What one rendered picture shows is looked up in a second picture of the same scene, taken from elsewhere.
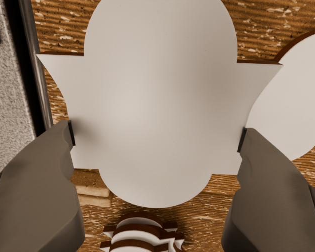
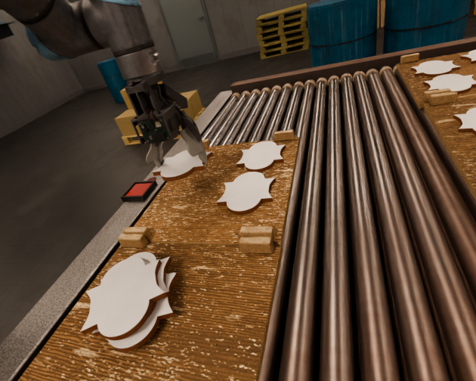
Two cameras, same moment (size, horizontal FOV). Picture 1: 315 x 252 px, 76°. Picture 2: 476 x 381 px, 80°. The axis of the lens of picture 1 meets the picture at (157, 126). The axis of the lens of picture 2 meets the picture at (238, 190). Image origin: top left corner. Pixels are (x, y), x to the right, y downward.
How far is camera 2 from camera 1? 0.69 m
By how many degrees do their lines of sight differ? 88
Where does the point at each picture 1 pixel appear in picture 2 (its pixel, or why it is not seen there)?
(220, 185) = (215, 234)
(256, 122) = (230, 195)
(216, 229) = (210, 282)
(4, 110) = (122, 221)
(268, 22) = (232, 177)
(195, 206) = (196, 255)
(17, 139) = (114, 233)
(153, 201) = (171, 175)
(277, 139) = (240, 199)
